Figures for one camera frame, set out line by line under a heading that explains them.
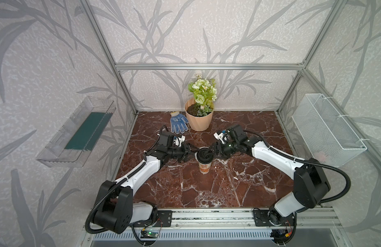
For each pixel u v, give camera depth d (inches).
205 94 36.6
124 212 16.2
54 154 22.9
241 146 25.1
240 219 29.7
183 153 28.4
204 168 32.2
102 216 16.1
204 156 30.0
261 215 29.0
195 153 31.0
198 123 39.1
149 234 27.8
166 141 26.0
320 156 28.4
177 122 44.4
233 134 26.9
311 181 17.3
